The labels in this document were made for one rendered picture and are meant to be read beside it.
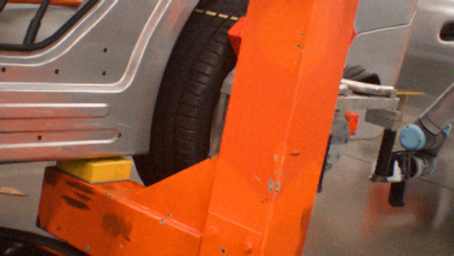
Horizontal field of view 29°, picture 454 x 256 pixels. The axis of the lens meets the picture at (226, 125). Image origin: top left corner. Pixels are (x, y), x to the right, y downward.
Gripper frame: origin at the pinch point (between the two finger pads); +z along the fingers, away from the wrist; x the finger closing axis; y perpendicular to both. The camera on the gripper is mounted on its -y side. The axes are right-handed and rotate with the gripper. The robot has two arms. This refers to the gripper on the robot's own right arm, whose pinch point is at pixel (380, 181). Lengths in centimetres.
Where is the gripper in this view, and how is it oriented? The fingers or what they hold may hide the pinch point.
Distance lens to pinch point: 245.6
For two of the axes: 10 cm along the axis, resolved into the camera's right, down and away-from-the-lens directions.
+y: -0.3, -10.0, -0.4
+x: 8.3, 0.0, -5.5
